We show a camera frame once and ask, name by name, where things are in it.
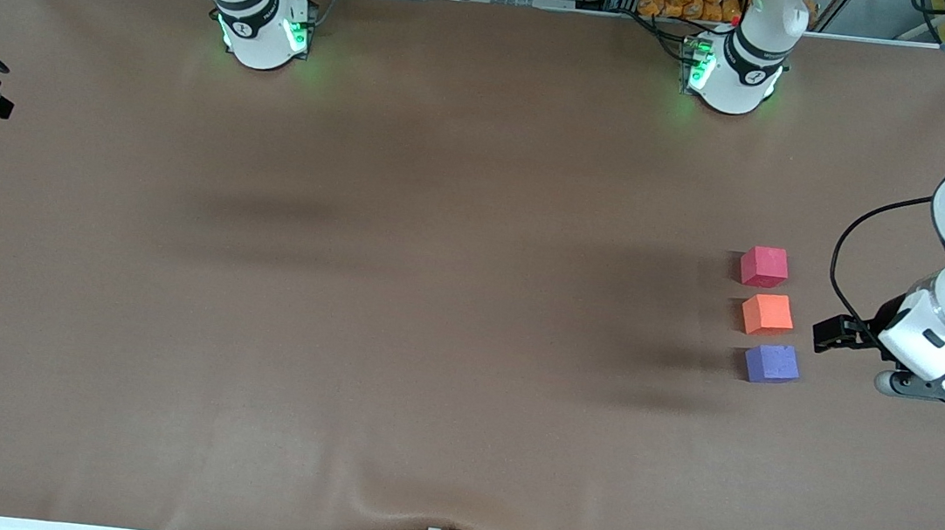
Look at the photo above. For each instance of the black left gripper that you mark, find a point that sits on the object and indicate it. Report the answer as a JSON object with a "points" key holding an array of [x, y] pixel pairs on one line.
{"points": [[869, 331]]}

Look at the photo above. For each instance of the orange foam block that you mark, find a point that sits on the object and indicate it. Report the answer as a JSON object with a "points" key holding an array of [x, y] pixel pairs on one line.
{"points": [[767, 313]]}

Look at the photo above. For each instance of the purple foam block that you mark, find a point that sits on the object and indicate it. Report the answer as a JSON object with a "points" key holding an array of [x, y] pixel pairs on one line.
{"points": [[771, 363]]}

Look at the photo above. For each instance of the red foam block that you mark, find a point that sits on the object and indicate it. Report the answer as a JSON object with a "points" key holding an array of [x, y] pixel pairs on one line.
{"points": [[763, 266]]}

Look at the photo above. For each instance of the large table cover sheet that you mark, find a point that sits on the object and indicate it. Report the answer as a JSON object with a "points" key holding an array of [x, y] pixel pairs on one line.
{"points": [[338, 374]]}

